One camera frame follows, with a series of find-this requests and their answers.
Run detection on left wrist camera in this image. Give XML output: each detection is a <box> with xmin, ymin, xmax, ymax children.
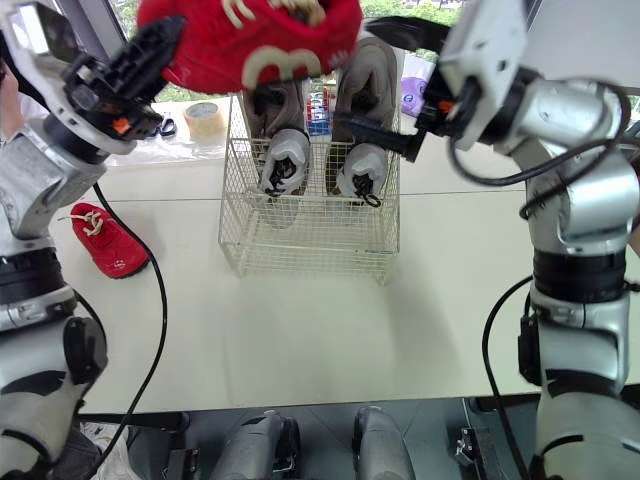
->
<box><xmin>0</xmin><ymin>0</ymin><xmax>84</xmax><ymax>121</ymax></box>

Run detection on purple and white pack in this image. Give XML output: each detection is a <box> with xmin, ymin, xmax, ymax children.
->
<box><xmin>398</xmin><ymin>51</ymin><xmax>442</xmax><ymax>120</ymax></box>

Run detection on black cable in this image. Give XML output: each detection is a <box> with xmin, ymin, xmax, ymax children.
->
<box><xmin>448</xmin><ymin>78</ymin><xmax>633</xmax><ymax>221</ymax></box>
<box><xmin>84</xmin><ymin>180</ymin><xmax>169</xmax><ymax>474</ymax></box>
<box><xmin>481</xmin><ymin>273</ymin><xmax>535</xmax><ymax>480</ymax></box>

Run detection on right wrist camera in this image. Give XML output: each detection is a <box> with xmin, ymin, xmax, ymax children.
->
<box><xmin>438</xmin><ymin>0</ymin><xmax>532</xmax><ymax>152</ymax></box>

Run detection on clear plastic bag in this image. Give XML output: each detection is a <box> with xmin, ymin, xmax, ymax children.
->
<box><xmin>102</xmin><ymin>130</ymin><xmax>229</xmax><ymax>169</ymax></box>

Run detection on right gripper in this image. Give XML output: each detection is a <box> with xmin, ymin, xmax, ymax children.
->
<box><xmin>331</xmin><ymin>14</ymin><xmax>482</xmax><ymax>165</ymax></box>

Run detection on red shoe with beige laces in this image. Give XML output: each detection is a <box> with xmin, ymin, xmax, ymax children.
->
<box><xmin>136</xmin><ymin>0</ymin><xmax>366</xmax><ymax>97</ymax></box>
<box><xmin>56</xmin><ymin>201</ymin><xmax>152</xmax><ymax>280</ymax></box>

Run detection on robot body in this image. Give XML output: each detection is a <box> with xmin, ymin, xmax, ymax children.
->
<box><xmin>164</xmin><ymin>404</ymin><xmax>419</xmax><ymax>480</ymax></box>

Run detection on white wire basket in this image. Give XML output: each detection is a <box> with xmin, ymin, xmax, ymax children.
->
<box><xmin>217</xmin><ymin>89</ymin><xmax>404</xmax><ymax>287</ymax></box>

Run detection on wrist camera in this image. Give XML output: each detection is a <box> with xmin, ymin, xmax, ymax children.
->
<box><xmin>0</xmin><ymin>0</ymin><xmax>84</xmax><ymax>121</ymax></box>
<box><xmin>438</xmin><ymin>0</ymin><xmax>532</xmax><ymax>152</ymax></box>

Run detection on large grey-brown shoe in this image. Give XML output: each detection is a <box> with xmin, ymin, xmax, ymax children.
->
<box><xmin>242</xmin><ymin>78</ymin><xmax>315</xmax><ymax>151</ymax></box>
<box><xmin>324</xmin><ymin>33</ymin><xmax>402</xmax><ymax>201</ymax></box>

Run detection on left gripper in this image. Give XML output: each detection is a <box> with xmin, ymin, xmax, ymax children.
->
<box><xmin>62</xmin><ymin>14</ymin><xmax>187</xmax><ymax>146</ymax></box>

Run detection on roll of beige tape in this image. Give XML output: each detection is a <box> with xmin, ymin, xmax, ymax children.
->
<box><xmin>182</xmin><ymin>100</ymin><xmax>227</xmax><ymax>140</ymax></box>

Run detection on small white shoe, black laces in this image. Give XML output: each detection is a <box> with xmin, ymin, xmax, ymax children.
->
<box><xmin>258</xmin><ymin>127</ymin><xmax>313</xmax><ymax>230</ymax></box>
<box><xmin>334</xmin><ymin>142</ymin><xmax>388</xmax><ymax>208</ymax></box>

